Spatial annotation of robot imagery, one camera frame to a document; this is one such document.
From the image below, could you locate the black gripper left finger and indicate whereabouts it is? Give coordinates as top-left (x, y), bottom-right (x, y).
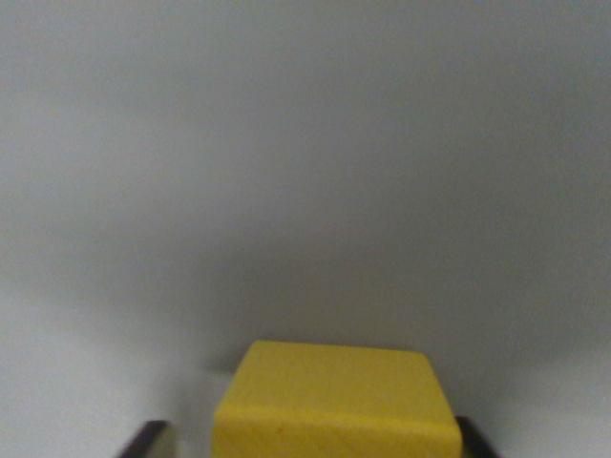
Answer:
top-left (114, 419), bottom-right (180, 458)

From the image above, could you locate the yellow wooden cube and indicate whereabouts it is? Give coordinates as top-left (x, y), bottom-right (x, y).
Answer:
top-left (211, 340), bottom-right (464, 458)

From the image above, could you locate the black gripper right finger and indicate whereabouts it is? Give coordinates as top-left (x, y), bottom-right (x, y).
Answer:
top-left (454, 415), bottom-right (502, 458)

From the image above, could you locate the white plastic tray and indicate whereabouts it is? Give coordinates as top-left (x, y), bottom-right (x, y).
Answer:
top-left (0, 0), bottom-right (611, 458)

